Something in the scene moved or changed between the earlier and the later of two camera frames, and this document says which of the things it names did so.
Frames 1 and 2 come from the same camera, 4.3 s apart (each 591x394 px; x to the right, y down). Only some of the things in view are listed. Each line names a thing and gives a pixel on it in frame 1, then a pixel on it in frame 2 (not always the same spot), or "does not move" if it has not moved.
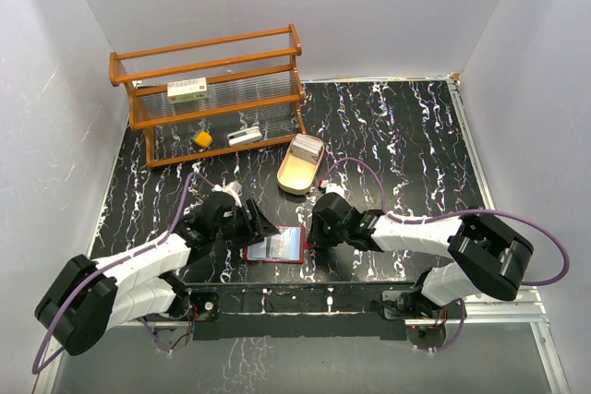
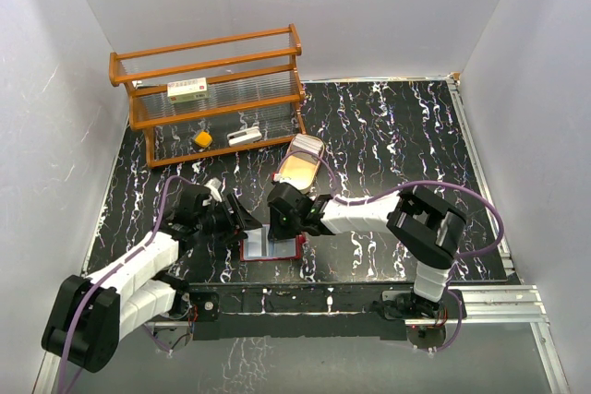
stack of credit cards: x=307 y=146 does not move
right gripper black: x=317 y=237 -> x=277 y=233
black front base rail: x=338 y=310 does not move
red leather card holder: x=288 y=246 does not move
